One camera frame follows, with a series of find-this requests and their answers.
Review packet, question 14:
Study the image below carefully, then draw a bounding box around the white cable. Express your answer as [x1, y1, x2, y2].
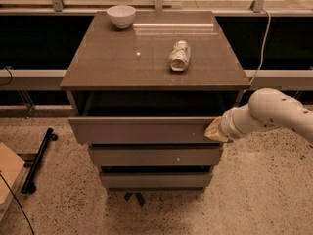
[248, 8, 272, 84]

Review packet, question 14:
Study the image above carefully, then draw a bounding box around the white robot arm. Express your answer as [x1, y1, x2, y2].
[204, 88, 313, 144]

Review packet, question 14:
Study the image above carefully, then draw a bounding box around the blue tape cross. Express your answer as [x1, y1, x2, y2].
[124, 192, 146, 208]

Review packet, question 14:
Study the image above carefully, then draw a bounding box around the grey middle drawer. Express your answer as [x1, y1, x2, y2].
[88, 146, 222, 166]

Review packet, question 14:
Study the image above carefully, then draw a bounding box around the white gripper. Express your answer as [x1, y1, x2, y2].
[204, 108, 244, 143]

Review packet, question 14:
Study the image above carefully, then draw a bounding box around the grey bottom drawer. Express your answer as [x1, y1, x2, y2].
[100, 173, 212, 189]

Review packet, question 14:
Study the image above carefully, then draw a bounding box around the grey drawer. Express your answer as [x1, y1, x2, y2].
[68, 116, 214, 144]
[100, 173, 212, 189]
[88, 146, 222, 166]

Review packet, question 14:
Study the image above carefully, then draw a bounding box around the white ceramic bowl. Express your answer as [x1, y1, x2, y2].
[107, 5, 136, 28]

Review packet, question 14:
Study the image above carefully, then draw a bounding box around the wooden board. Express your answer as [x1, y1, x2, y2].
[0, 142, 25, 219]

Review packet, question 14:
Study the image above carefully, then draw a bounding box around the crushed white can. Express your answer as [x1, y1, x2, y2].
[169, 40, 191, 72]

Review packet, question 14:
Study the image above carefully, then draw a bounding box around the grey top drawer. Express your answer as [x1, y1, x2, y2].
[68, 116, 214, 144]

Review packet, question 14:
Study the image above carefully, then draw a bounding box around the black metal bar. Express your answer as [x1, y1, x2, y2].
[22, 127, 58, 194]

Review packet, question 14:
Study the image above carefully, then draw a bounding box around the black cable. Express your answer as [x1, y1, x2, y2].
[0, 172, 36, 235]

